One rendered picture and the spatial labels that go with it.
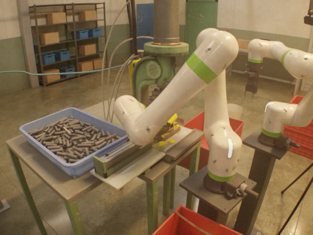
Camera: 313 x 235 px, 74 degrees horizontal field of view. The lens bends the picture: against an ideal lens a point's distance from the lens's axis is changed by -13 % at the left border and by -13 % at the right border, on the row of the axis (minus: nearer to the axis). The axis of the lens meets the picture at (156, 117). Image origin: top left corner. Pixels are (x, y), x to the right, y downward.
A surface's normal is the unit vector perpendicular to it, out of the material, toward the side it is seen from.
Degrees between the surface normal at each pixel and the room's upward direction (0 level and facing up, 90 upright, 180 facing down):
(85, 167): 100
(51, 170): 0
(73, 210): 90
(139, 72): 90
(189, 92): 107
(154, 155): 0
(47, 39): 90
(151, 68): 90
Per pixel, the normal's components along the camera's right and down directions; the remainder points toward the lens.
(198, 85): 0.14, 0.68
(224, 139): -0.13, -0.80
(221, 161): -0.38, 0.39
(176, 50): 0.39, 0.39
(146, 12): -0.61, 0.33
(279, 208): 0.00, -0.91
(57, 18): 0.80, 0.25
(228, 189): -0.74, 0.14
